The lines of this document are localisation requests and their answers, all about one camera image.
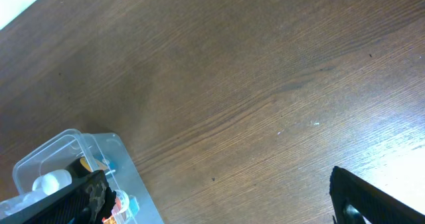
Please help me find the orange tablet tube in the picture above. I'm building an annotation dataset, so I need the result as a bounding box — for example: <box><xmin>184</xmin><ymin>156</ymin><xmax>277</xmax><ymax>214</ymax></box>
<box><xmin>102</xmin><ymin>190</ymin><xmax>129</xmax><ymax>224</ymax></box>

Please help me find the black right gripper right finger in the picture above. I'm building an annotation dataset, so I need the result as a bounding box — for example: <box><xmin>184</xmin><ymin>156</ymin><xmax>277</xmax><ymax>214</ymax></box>
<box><xmin>329</xmin><ymin>166</ymin><xmax>424</xmax><ymax>224</ymax></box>

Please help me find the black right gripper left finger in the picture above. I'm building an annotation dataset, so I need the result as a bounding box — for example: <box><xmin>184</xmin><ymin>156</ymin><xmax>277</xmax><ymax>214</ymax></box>
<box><xmin>1</xmin><ymin>170</ymin><xmax>116</xmax><ymax>224</ymax></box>

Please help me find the clear plastic container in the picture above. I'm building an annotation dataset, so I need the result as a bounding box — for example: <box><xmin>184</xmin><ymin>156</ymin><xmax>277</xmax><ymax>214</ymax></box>
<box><xmin>13</xmin><ymin>129</ymin><xmax>163</xmax><ymax>224</ymax></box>

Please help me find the gold lid small jar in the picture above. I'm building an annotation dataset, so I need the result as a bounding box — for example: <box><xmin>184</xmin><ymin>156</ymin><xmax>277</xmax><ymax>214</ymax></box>
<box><xmin>79</xmin><ymin>156</ymin><xmax>117</xmax><ymax>175</ymax></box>

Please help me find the dark bottle white cap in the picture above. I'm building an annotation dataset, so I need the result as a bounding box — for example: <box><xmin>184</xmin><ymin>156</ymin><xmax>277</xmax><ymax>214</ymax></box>
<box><xmin>32</xmin><ymin>158</ymin><xmax>92</xmax><ymax>195</ymax></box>

